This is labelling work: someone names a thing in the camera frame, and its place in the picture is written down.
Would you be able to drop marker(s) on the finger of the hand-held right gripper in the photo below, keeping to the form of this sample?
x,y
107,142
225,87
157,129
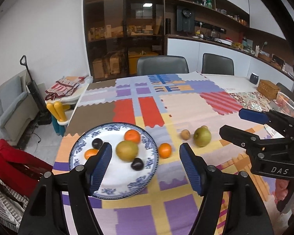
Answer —
x,y
237,137
252,115

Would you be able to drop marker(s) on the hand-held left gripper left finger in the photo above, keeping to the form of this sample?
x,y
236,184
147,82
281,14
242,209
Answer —
x,y
101,166

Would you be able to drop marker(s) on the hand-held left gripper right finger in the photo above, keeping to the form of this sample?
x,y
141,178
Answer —
x,y
190,169

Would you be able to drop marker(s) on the orange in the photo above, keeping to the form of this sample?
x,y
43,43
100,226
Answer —
x,y
164,150
90,153
132,136

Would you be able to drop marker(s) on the blue patterned white plate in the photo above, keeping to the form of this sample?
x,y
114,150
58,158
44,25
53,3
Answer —
x,y
122,176

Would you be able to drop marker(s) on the dark plum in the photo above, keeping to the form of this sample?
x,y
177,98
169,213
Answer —
x,y
137,164
97,143

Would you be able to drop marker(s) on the yellow-green pear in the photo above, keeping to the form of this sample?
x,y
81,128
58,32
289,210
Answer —
x,y
127,150
202,136

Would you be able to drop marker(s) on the small grey tin box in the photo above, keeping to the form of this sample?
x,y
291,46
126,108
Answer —
x,y
274,104

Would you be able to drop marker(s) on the brown wicker basket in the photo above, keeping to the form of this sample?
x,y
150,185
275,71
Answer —
x,y
268,89

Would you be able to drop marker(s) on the white tile-print tablecloth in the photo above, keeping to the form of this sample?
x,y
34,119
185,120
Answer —
x,y
235,83

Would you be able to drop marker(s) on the white plastic basket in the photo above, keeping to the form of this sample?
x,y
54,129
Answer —
x,y
288,104

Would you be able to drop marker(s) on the dark blue cup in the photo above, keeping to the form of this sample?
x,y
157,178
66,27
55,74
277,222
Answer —
x,y
254,78

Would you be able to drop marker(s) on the grey chair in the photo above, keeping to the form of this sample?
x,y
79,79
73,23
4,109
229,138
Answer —
x,y
161,64
288,90
218,64

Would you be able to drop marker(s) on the yellow and white high chair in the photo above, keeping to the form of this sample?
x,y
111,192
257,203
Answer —
x,y
58,112

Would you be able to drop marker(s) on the folded red striped cloth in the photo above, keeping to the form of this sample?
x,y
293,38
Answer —
x,y
63,87

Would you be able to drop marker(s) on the black upright vacuum cleaner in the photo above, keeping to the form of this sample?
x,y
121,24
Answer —
x,y
36,95

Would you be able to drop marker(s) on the white lower cabinet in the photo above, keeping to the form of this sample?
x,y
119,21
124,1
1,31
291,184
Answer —
x,y
181,47

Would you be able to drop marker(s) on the grey striped cloth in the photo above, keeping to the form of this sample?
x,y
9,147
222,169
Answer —
x,y
5,205

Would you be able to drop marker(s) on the grey sofa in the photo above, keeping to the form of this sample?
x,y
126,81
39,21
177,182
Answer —
x,y
9,107

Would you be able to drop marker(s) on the black thermos bottle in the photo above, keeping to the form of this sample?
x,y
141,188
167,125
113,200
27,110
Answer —
x,y
167,27

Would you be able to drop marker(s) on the dark glass cabinet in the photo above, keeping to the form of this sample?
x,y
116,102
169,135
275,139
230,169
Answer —
x,y
107,29

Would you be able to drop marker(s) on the black picture frame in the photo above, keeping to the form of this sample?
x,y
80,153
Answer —
x,y
278,61

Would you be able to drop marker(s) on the black wall water dispenser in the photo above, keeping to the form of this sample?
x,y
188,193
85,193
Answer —
x,y
185,18

